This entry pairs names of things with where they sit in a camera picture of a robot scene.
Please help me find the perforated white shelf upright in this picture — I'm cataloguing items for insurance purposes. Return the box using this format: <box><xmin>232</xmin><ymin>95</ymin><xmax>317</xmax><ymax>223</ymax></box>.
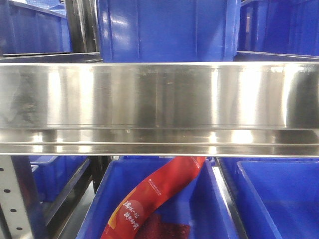
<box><xmin>0</xmin><ymin>155</ymin><xmax>33</xmax><ymax>239</ymax></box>

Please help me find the right shelf steel front rail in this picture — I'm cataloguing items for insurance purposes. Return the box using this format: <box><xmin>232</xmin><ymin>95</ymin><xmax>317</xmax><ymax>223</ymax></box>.
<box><xmin>0</xmin><ymin>62</ymin><xmax>319</xmax><ymax>157</ymax></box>

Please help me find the red printed snack bag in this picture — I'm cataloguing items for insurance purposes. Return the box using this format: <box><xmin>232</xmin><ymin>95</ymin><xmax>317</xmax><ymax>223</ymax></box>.
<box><xmin>101</xmin><ymin>156</ymin><xmax>206</xmax><ymax>239</ymax></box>

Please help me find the blue bin centre on shelf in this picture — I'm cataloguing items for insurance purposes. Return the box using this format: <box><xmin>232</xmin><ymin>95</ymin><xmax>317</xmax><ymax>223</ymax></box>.
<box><xmin>97</xmin><ymin>0</ymin><xmax>240</xmax><ymax>62</ymax></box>

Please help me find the blue bin with red bag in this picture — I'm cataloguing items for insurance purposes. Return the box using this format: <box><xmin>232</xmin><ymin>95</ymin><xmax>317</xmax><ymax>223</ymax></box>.
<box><xmin>77</xmin><ymin>156</ymin><xmax>239</xmax><ymax>239</ymax></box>

